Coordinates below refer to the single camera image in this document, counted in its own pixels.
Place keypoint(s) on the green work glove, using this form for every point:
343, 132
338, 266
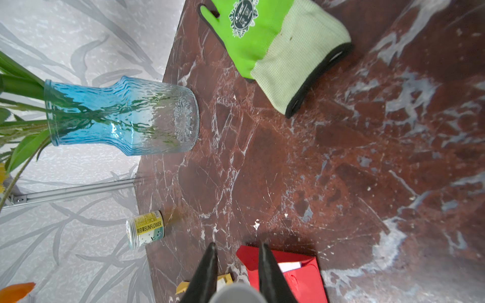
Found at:
284, 46

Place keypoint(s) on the artificial flower bouquet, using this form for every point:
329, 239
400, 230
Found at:
25, 138

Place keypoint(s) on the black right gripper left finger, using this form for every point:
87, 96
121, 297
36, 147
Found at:
203, 285

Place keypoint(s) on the large yellow envelope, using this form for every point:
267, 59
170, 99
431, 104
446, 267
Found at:
222, 281

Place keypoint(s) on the blue textured glass vase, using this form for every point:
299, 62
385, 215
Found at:
139, 117

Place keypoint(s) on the red envelope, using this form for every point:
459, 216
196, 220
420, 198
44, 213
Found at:
300, 271

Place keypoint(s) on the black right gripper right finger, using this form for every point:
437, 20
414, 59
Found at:
272, 283

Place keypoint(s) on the white glue stick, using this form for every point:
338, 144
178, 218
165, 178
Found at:
237, 293

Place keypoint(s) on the round sunflower label jar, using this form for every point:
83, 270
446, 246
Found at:
145, 229

